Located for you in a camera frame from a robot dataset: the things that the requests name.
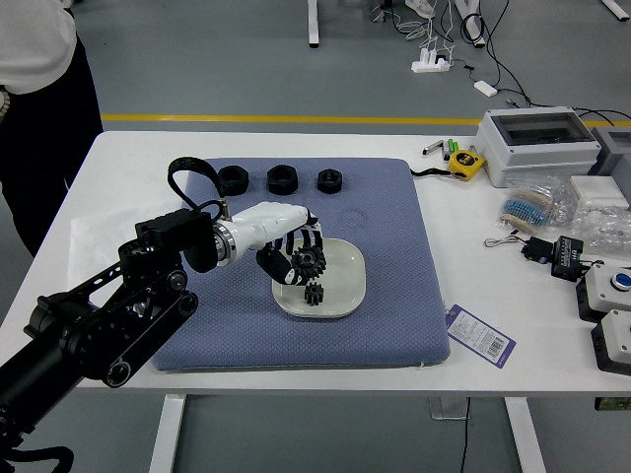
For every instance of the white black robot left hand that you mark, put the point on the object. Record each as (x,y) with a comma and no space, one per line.
(271,219)

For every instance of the large black gear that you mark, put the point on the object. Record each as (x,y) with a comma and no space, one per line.
(305,261)

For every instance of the small black gear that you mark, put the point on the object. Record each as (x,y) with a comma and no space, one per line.
(314,294)

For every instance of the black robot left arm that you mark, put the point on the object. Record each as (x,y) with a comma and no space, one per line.
(98,340)

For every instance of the large black hex nut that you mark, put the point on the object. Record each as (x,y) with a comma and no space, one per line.
(234,185)
(273,186)

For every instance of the small black hex nut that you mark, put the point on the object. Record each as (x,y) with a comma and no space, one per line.
(323,186)

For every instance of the grey under-table control box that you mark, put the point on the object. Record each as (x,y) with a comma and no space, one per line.
(443,408)

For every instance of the blue push-button box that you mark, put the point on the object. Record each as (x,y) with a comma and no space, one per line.
(601,290)

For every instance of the white box on black base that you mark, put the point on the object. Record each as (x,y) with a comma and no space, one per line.
(616,340)

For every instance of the white square dish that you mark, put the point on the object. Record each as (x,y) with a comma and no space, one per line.
(345,286)

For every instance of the blue-grey quilted cushion mat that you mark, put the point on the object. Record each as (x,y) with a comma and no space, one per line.
(345,345)

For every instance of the silver metal piece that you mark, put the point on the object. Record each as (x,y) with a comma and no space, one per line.
(434,147)

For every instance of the white desk leg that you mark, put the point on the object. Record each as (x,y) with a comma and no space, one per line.
(313,24)
(618,10)
(477,39)

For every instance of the white power strip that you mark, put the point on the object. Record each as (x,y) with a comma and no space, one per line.
(424,66)

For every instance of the purple label tag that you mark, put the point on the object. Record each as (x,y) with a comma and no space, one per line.
(478,335)

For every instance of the white table leg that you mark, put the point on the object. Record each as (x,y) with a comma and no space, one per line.
(525,433)
(165,433)

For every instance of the person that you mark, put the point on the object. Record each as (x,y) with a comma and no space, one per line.
(39,148)

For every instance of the white power adapter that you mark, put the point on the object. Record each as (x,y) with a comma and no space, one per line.
(485,88)

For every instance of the bag of blue resistors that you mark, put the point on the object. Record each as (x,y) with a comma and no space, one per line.
(527,207)

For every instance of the white sneaker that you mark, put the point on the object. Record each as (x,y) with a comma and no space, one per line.
(419,7)

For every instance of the black electronic module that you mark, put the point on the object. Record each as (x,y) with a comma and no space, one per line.
(567,256)

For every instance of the white foam block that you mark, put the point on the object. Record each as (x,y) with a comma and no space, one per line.
(596,189)

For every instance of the clear plastic parts bag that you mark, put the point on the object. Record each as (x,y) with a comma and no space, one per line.
(601,226)

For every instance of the white enclosure box clear lid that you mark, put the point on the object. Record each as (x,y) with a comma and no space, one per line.
(537,157)

